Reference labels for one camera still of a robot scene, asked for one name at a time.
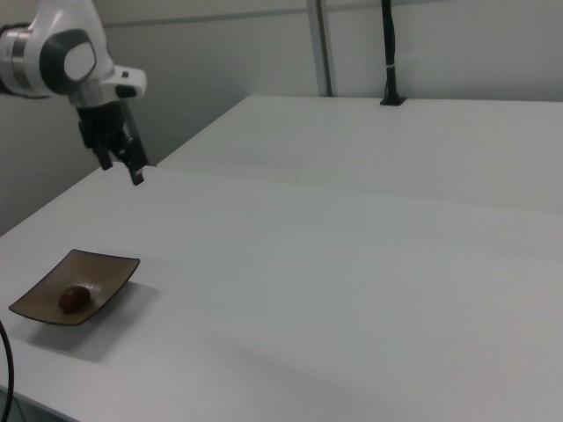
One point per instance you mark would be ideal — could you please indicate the grey partition post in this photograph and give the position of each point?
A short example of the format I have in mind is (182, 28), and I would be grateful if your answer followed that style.
(321, 44)

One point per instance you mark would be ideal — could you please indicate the square brown ceramic plate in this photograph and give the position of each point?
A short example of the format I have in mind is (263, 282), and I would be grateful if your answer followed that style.
(105, 272)

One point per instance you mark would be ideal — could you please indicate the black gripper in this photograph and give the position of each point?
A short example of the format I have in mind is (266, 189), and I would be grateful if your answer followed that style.
(101, 125)

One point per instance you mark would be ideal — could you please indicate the small brown round food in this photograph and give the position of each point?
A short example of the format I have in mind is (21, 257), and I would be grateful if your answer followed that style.
(74, 299)

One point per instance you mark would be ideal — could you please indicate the black camera pole with base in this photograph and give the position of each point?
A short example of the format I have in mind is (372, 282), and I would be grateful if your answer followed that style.
(389, 53)

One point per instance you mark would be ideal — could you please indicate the grey partition rail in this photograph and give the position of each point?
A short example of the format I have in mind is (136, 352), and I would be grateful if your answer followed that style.
(206, 17)

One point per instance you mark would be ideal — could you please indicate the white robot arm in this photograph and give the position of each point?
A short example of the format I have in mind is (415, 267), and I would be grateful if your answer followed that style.
(66, 13)

